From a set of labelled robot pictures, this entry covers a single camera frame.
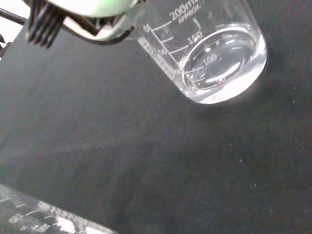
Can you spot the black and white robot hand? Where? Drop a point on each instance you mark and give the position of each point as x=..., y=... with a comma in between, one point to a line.
x=97, y=7

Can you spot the black tripod leg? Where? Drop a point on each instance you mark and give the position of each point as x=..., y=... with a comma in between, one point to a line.
x=12, y=15

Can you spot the black bench cloth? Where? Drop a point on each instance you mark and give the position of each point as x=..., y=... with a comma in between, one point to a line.
x=146, y=146

